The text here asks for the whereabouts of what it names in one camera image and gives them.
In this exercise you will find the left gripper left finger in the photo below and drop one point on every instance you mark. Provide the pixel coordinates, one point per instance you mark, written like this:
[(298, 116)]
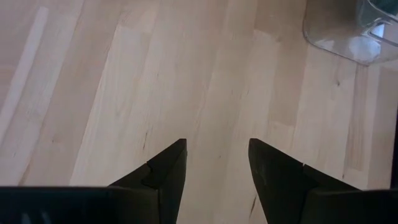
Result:
[(93, 205)]

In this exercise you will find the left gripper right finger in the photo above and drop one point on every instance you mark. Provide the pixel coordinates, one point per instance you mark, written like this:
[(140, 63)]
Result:
[(311, 199)]

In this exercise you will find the clear plastic bin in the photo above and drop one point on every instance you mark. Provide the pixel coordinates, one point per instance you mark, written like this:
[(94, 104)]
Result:
[(342, 37)]

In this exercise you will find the black aluminium table frame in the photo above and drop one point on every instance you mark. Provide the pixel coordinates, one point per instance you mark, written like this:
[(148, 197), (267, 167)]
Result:
[(395, 149)]

